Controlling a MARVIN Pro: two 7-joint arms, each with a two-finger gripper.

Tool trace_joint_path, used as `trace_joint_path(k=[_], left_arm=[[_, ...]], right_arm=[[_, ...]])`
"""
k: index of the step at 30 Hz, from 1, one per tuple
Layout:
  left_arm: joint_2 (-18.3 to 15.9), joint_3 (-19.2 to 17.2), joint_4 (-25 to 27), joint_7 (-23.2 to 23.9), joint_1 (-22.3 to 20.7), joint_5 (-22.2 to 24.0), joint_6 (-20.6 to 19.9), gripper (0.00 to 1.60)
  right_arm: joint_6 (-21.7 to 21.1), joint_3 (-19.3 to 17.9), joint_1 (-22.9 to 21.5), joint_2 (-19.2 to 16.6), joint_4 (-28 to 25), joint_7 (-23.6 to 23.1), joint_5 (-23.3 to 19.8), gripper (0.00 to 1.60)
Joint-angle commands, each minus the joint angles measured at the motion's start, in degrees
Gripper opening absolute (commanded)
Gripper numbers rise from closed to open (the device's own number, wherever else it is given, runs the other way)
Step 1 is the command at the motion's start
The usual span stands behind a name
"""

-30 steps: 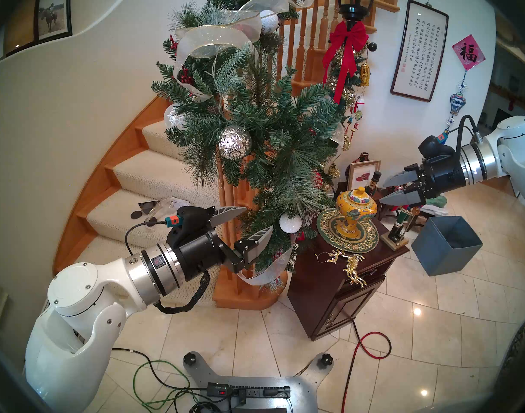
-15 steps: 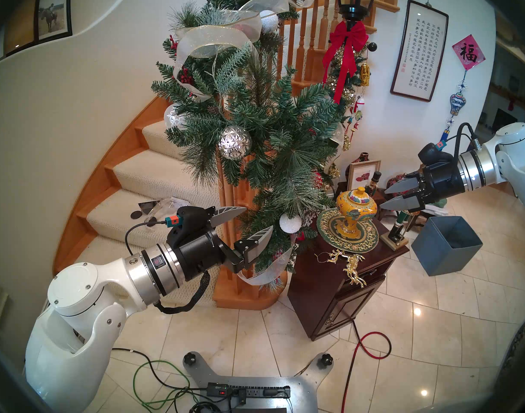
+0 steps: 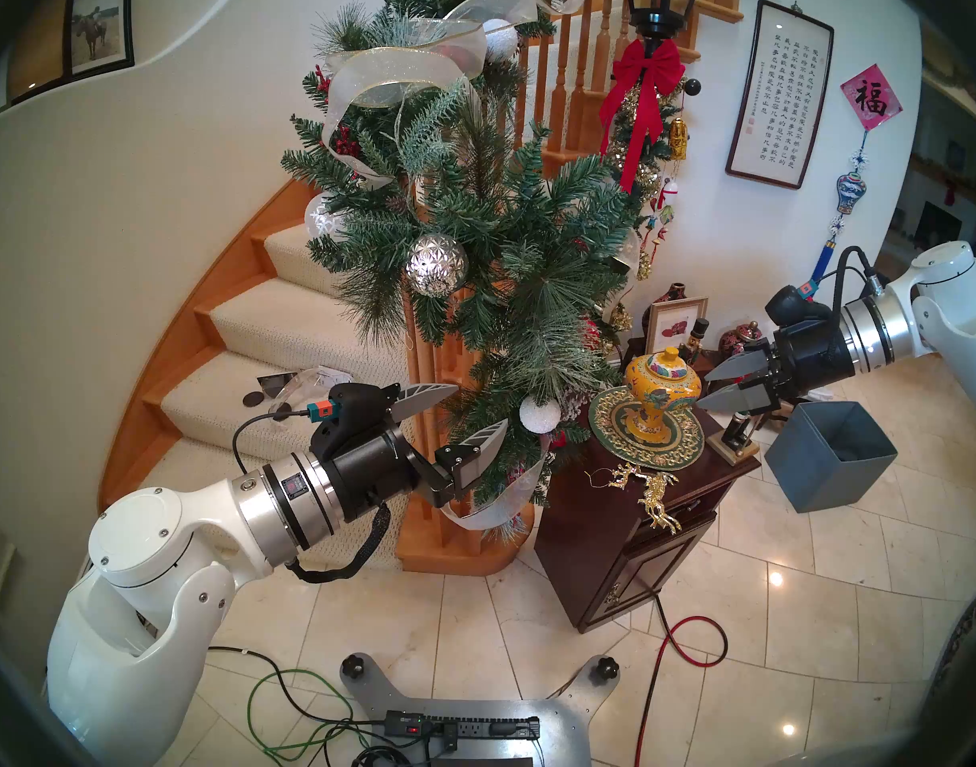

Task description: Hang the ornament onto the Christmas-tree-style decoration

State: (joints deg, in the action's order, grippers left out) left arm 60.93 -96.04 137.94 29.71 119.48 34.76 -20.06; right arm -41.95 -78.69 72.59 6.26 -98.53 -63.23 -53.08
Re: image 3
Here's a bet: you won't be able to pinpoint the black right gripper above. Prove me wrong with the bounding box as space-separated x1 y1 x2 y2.
694 314 856 416

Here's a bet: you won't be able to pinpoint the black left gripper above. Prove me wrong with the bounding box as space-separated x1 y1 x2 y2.
322 383 509 525

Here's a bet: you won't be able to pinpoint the gold glitter reindeer ornament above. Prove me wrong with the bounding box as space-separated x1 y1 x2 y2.
588 462 684 535

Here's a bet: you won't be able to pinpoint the white glitter ball ornament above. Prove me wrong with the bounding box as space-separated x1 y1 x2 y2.
480 18 521 63
519 395 563 435

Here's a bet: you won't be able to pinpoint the silver faceted ball ornament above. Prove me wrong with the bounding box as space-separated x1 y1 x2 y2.
406 232 469 298

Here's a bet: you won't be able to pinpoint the green pine Christmas garland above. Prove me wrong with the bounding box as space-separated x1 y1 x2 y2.
280 0 644 535

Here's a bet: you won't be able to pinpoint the clear glass ball ornament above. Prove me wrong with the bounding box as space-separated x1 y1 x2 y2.
304 194 349 241

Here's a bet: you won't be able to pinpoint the dark cloisonne lidded jar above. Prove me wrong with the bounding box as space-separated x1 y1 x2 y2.
718 320 768 360

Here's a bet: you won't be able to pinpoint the black figurine on wooden base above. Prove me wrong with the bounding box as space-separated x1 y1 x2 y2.
708 410 762 464

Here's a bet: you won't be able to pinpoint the yellow porcelain lidded jar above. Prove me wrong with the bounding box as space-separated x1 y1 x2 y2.
624 346 703 444

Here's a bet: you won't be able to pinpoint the sheer white gold-edged ribbon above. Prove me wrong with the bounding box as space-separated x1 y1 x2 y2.
324 0 588 187
440 430 553 532

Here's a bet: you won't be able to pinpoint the blue-grey waste bin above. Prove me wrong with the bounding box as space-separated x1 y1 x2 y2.
763 400 898 515

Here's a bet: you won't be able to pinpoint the clear plastic packaging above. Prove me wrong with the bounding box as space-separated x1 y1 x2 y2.
284 364 353 411

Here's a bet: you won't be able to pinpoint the green gold round mat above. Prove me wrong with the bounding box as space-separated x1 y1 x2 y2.
588 383 706 472

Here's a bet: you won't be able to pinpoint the carpeted wooden staircase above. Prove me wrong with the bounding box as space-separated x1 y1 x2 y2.
96 174 537 578

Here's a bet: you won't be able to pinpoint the dark wooden cabinet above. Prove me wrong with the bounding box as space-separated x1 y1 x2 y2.
533 358 764 634

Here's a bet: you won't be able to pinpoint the blue porcelain charm with tassel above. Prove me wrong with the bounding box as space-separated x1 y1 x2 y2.
807 130 869 285

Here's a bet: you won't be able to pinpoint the dark fireplace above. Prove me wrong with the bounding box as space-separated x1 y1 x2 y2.
915 201 964 247

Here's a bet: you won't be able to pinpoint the framed Chinese calligraphy scroll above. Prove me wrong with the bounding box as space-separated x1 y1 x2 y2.
725 0 836 191

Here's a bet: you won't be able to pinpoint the black power strip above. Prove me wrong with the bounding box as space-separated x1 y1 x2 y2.
384 711 541 746

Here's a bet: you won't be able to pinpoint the red diamond fu paper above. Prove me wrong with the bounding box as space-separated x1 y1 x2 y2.
839 63 904 132

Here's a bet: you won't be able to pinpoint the red velvet bow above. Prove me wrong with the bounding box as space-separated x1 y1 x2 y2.
598 37 687 195

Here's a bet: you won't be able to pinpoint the dark patterned rug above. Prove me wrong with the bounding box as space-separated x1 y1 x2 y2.
923 590 976 718

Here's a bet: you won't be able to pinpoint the wooden stair balustrade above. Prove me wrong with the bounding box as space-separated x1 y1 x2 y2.
400 0 784 535

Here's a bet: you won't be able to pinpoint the black lantern lamp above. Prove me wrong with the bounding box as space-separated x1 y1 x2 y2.
622 0 708 43

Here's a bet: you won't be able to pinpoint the framed horse rider photo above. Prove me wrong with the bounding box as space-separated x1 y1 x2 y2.
63 0 135 79

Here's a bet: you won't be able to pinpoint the brown framed picture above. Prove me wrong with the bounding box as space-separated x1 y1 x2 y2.
4 0 77 107

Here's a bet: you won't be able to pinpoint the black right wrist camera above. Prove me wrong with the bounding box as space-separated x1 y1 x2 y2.
766 282 832 327

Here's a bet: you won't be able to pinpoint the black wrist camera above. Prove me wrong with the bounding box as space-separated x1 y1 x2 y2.
308 383 398 455
766 282 832 327

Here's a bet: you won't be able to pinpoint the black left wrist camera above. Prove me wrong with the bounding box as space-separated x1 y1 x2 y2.
308 383 398 455

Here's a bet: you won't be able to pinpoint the small silver picture frame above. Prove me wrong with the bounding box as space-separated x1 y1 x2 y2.
644 296 710 357

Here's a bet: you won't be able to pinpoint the black braided cable sleeve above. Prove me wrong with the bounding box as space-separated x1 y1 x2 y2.
286 502 393 585

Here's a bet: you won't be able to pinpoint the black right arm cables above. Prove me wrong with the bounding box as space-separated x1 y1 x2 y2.
807 246 888 315

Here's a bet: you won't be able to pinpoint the thin black camera cable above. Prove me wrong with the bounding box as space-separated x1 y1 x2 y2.
232 410 313 477

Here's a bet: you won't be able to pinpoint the lamp post garland with tinsel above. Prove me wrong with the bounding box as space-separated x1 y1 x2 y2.
602 78 684 335

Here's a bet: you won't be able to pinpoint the black floor cable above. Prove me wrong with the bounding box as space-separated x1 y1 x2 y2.
208 646 393 767

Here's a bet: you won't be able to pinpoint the grey metal robot base plate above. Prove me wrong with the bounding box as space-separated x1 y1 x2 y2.
340 652 620 767

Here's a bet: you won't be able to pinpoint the red and black cable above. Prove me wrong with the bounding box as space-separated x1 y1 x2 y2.
633 594 730 767

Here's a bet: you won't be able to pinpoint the green cable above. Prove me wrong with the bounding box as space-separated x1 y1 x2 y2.
246 668 393 762

